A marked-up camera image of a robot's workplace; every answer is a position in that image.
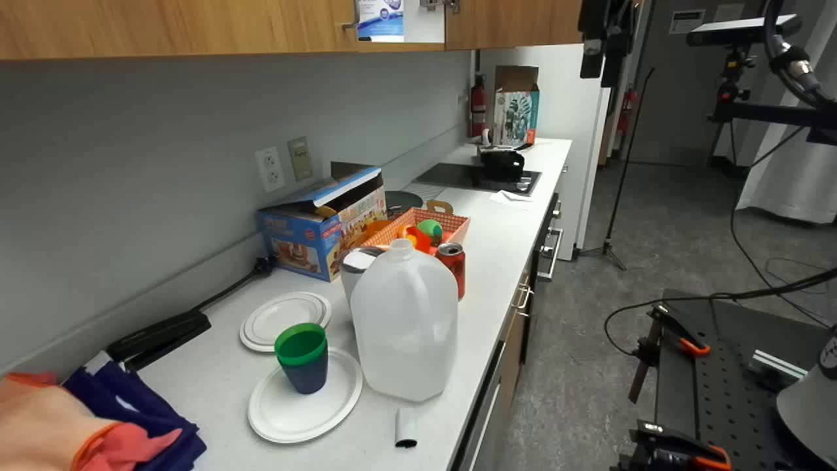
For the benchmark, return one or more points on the red fire extinguisher by door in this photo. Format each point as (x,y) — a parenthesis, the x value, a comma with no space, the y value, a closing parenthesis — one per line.
(628,114)

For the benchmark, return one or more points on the white tall refrigerator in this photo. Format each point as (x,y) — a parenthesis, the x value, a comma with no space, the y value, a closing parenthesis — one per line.
(571,114)

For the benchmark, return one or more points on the orange black bar clamp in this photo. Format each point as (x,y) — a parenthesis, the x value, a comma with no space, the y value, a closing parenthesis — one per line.
(688,343)
(671,454)

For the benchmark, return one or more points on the dark blue cloth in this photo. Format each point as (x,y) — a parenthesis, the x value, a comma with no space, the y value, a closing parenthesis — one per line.
(132,395)

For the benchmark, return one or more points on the black power plug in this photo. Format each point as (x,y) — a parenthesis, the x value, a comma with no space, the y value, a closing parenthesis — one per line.
(263,268)

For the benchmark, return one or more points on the beige light switch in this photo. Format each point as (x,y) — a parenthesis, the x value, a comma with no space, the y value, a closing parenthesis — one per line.
(300,158)

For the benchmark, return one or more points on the white wall outlet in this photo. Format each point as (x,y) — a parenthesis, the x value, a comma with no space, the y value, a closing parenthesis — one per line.
(270,167)

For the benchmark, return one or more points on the yellow tape roll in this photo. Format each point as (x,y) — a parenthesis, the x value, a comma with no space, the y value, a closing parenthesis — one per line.
(432,207)

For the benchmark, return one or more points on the red orange toy fruit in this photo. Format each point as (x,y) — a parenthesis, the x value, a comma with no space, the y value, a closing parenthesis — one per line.
(418,239)

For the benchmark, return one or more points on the black tripod with boom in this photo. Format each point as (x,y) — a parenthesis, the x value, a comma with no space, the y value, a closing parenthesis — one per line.
(768,110)

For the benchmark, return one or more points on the white paper scrap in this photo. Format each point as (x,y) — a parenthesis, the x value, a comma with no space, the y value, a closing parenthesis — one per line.
(512,196)

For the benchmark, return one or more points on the orange cloth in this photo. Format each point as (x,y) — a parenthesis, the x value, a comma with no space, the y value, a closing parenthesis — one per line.
(44,427)

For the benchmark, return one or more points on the red soda can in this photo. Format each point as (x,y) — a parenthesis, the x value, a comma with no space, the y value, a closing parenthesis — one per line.
(453,270)

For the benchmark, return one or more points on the blue toy food box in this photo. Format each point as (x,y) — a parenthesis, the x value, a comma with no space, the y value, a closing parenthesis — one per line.
(302,239)

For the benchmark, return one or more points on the aluminium extrusion bar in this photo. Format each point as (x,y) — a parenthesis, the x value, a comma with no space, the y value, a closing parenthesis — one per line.
(777,365)

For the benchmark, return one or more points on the translucent plastic gallon jug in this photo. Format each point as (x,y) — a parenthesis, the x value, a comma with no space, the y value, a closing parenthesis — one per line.
(407,330)

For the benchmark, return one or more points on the black stereo camera on tripod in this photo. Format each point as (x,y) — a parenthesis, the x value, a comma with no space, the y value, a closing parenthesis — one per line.
(741,30)

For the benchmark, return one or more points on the black oven front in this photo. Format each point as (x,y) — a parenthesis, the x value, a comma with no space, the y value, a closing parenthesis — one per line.
(551,239)

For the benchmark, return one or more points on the small white plate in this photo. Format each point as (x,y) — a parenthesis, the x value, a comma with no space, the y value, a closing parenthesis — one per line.
(283,317)

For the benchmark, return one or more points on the large white plate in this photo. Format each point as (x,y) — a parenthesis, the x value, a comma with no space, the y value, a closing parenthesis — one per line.
(291,413)

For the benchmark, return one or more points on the teal printed carton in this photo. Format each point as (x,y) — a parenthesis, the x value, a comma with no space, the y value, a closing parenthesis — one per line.
(518,115)

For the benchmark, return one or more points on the black perforated robot table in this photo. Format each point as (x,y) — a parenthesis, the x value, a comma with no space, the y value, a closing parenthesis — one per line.
(722,394)

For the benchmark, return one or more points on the white blue package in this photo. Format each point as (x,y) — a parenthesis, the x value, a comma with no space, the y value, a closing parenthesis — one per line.
(380,17)

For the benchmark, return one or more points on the black stapler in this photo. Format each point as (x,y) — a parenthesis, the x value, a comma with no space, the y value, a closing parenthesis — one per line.
(161,335)

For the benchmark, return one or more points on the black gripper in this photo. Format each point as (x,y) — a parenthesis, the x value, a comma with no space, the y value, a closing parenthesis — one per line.
(616,17)

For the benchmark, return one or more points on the dark blue plastic cup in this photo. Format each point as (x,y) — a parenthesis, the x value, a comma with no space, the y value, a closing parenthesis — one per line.
(305,381)

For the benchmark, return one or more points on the wooden lower cabinet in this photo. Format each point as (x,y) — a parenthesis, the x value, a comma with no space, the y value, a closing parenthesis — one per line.
(516,349)

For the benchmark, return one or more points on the black dishwasher front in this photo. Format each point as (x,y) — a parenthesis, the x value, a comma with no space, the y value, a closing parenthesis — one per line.
(486,420)

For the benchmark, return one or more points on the closed wooden cabinet door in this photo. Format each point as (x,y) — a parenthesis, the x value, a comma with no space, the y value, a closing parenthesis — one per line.
(174,26)

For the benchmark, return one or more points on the green plastic cup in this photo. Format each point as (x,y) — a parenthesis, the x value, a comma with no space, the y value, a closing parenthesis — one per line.
(302,343)

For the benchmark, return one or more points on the black induction cooktop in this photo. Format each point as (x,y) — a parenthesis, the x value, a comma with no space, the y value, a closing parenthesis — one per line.
(459,177)

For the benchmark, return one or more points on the black pot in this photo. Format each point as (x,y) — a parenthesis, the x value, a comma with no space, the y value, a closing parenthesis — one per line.
(500,164)

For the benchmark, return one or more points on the green toy ball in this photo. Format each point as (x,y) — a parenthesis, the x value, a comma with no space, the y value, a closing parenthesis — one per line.
(429,230)

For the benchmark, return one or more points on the red fire extinguisher by counter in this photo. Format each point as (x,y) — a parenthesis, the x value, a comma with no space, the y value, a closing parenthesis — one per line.
(476,106)

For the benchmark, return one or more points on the thin black light stand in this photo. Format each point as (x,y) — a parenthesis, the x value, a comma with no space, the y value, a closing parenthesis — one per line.
(628,161)

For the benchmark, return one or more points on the orange checkered cardboard tray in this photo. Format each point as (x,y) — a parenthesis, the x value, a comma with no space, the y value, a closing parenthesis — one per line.
(453,229)

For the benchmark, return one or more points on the white curtain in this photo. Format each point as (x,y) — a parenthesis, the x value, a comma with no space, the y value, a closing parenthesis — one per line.
(793,174)

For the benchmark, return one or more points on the dark grey plate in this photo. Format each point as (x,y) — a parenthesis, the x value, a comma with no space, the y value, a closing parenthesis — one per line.
(403,203)

